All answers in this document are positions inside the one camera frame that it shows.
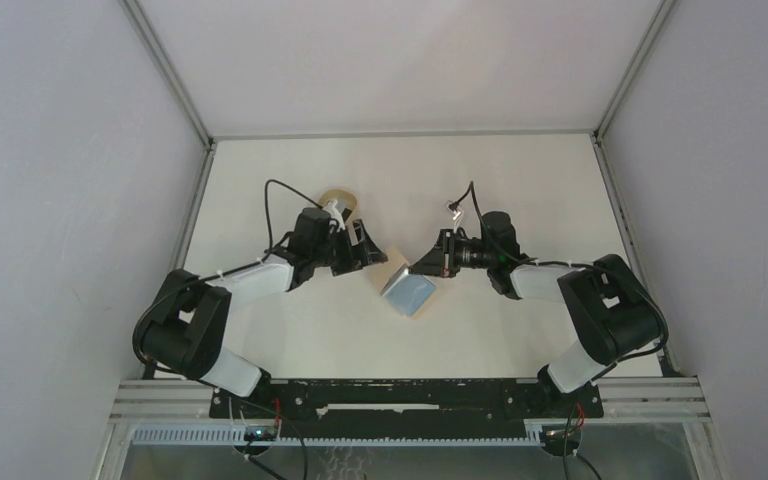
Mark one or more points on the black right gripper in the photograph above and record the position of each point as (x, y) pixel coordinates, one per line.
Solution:
(441, 259)

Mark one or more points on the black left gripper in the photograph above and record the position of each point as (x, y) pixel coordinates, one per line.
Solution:
(362, 254)

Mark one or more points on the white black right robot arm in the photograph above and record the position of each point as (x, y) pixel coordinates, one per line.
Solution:
(614, 318)

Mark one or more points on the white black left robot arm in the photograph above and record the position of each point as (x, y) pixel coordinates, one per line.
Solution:
(183, 329)

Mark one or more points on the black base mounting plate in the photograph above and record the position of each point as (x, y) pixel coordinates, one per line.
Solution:
(513, 398)

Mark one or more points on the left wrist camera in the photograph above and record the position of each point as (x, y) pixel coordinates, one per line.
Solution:
(333, 208)

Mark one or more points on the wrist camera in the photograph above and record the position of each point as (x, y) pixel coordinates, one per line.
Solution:
(333, 208)
(457, 214)

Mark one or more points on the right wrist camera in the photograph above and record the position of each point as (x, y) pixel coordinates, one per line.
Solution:
(457, 214)

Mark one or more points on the aluminium frame rail back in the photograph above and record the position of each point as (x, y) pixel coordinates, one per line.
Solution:
(406, 134)

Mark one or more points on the aluminium frame rail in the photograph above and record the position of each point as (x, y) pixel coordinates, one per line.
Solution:
(197, 144)
(406, 134)
(611, 131)

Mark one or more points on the aluminium frame rail left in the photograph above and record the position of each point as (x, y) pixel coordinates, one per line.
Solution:
(197, 144)

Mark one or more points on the aluminium frame rail right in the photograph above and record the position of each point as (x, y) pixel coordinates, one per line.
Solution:
(611, 131)

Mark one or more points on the front aluminium rail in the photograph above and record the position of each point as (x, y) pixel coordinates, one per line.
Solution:
(609, 400)

